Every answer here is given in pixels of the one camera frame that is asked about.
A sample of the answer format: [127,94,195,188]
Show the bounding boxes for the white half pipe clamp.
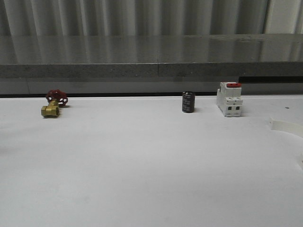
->
[268,118,303,172]

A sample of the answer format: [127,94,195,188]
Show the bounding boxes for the black cylindrical capacitor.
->
[182,91,196,113]

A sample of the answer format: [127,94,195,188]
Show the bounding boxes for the brass valve red handwheel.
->
[41,89,68,117]

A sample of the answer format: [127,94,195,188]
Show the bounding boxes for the grey stone counter ledge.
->
[0,34,303,96]

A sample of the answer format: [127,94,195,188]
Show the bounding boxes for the white circuit breaker red switch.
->
[216,82,243,117]

